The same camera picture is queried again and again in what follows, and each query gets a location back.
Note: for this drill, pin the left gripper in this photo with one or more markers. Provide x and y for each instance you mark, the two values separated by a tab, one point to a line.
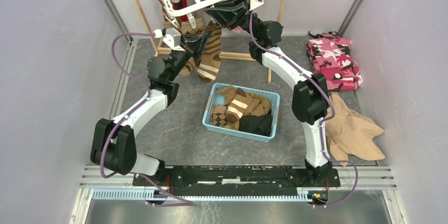
195	43

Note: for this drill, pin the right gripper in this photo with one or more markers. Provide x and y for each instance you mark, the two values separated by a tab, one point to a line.
230	13

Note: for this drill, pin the brown striped sock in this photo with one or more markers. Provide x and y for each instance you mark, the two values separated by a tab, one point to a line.
208	67
239	104

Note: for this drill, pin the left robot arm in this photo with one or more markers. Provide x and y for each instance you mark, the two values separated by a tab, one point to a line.
113	146

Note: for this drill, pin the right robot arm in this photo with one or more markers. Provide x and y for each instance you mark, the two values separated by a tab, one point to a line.
310	101

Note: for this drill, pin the light blue plastic basket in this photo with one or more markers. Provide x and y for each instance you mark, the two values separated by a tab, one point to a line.
216	99

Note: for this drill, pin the pink camouflage bag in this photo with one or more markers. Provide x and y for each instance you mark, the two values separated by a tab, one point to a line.
330	55

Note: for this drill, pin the black garment in basket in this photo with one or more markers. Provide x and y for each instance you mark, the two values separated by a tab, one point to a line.
260	125

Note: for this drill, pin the beige cloth on floor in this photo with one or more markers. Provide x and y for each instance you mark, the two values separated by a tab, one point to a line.
351	133

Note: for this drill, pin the wooden rack frame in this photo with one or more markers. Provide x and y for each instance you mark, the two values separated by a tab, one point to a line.
159	49

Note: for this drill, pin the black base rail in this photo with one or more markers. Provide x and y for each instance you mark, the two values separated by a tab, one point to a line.
244	180

